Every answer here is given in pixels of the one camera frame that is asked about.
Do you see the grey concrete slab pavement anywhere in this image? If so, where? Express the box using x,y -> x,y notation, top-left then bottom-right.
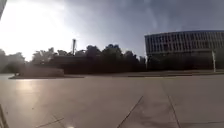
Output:
0,73 -> 224,128

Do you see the large building with windows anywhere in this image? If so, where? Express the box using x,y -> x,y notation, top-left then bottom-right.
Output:
144,29 -> 224,71

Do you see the row of dark trees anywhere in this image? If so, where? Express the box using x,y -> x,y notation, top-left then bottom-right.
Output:
0,43 -> 224,75

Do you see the low wall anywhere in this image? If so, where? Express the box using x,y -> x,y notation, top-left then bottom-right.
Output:
17,63 -> 66,78

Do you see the pale pole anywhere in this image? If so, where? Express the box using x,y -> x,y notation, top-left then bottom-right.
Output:
211,50 -> 217,73

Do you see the tall mast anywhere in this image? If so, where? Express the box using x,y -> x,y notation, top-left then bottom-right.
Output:
71,38 -> 77,56

